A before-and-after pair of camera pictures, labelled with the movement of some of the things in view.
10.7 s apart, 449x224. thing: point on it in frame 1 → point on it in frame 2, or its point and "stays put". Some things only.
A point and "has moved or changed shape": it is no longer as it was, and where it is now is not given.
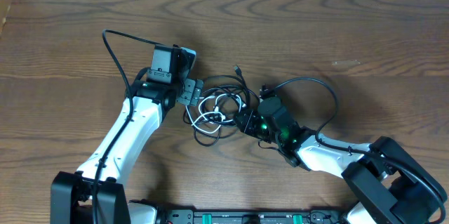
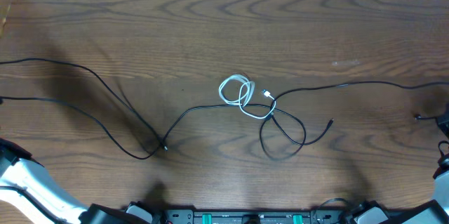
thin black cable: x=230 y=122 → x=323 y=133
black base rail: x=190 y=216 stays put
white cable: x=211 y=122 has moved or changed shape
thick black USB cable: x=240 y=80 has moved or changed shape
